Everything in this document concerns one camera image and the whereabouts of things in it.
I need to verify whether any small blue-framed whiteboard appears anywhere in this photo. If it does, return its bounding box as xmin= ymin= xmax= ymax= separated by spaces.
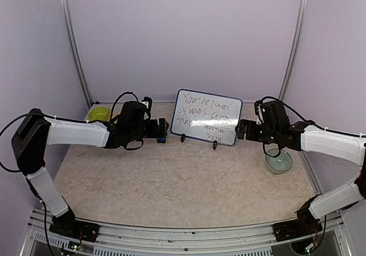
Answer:
xmin=170 ymin=89 xmax=243 ymax=146

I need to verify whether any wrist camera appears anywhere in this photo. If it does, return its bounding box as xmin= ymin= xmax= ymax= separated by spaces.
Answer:
xmin=141 ymin=96 xmax=153 ymax=110
xmin=254 ymin=100 xmax=263 ymax=125

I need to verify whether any left aluminium frame post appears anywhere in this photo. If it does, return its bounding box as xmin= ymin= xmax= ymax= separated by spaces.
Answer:
xmin=60 ymin=0 xmax=93 ymax=107

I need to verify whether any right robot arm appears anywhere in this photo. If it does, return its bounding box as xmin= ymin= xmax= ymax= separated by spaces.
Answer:
xmin=235 ymin=96 xmax=365 ymax=235

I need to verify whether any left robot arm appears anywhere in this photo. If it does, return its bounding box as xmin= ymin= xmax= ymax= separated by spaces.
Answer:
xmin=11 ymin=101 xmax=169 ymax=236

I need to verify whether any pale green glass bowl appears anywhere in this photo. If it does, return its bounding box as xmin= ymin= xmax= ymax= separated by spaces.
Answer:
xmin=265 ymin=148 xmax=293 ymax=174

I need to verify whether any front aluminium rail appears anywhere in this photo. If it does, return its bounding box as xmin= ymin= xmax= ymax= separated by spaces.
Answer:
xmin=16 ymin=209 xmax=354 ymax=255

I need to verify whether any beige plate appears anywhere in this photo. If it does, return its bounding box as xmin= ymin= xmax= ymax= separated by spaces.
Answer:
xmin=109 ymin=111 xmax=118 ymax=122

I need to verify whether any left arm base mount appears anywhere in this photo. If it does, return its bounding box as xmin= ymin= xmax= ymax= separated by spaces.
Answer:
xmin=49 ymin=216 xmax=100 ymax=243

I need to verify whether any right aluminium frame post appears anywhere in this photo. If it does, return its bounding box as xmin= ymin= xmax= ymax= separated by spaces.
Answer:
xmin=279 ymin=0 xmax=308 ymax=100

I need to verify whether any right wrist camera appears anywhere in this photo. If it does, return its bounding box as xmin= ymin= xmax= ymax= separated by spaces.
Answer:
xmin=254 ymin=100 xmax=263 ymax=125

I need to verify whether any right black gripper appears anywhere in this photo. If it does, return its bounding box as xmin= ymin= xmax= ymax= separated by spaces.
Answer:
xmin=236 ymin=118 xmax=279 ymax=143

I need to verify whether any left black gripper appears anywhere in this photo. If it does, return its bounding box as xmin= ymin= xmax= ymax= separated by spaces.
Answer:
xmin=128 ymin=118 xmax=169 ymax=142

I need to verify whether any blue whiteboard eraser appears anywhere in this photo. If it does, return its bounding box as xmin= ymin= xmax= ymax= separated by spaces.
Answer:
xmin=157 ymin=129 xmax=167 ymax=143

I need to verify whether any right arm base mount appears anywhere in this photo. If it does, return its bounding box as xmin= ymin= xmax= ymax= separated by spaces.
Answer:
xmin=273 ymin=216 xmax=323 ymax=242

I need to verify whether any aluminium frame post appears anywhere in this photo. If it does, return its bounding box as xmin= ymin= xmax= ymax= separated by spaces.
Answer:
xmin=60 ymin=0 xmax=93 ymax=107
xmin=279 ymin=0 xmax=308 ymax=100

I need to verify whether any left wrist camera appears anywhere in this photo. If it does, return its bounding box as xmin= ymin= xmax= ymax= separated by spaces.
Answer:
xmin=141 ymin=96 xmax=153 ymax=110

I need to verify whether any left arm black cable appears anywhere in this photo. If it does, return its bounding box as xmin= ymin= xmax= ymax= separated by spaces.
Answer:
xmin=0 ymin=91 xmax=144 ymax=256

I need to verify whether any lime green bowl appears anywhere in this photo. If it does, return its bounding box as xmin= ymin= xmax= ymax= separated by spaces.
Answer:
xmin=88 ymin=106 xmax=110 ymax=121

